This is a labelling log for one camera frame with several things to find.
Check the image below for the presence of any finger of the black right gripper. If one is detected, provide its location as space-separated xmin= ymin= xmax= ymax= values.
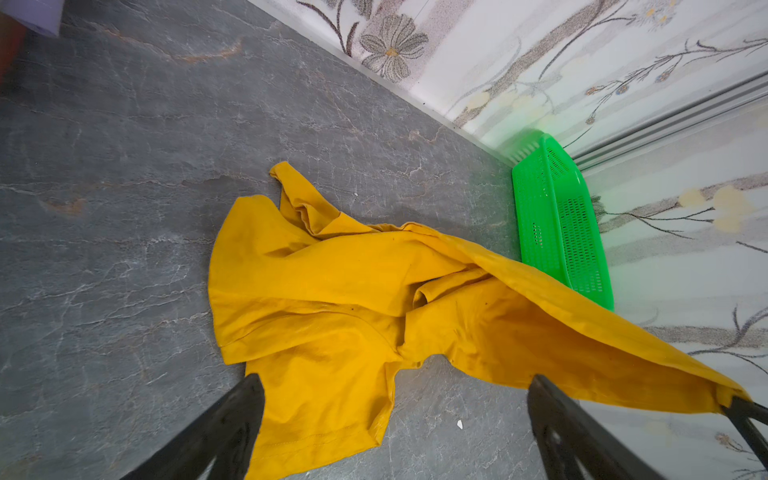
xmin=722 ymin=397 xmax=768 ymax=468

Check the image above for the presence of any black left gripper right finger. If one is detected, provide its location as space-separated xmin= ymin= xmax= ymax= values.
xmin=527 ymin=375 xmax=661 ymax=479

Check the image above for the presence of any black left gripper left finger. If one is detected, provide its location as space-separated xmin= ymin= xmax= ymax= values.
xmin=125 ymin=374 xmax=265 ymax=479

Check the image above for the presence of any yellow t shirt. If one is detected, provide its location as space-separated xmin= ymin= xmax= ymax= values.
xmin=208 ymin=162 xmax=746 ymax=479

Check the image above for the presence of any folded purple t shirt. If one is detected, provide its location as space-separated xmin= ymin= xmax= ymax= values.
xmin=1 ymin=0 xmax=65 ymax=37

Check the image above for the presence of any folded red t shirt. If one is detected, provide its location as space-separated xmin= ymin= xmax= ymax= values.
xmin=0 ymin=13 xmax=27 ymax=79

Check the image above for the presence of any green plastic basket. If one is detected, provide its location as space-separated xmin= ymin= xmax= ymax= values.
xmin=511 ymin=133 xmax=614 ymax=311

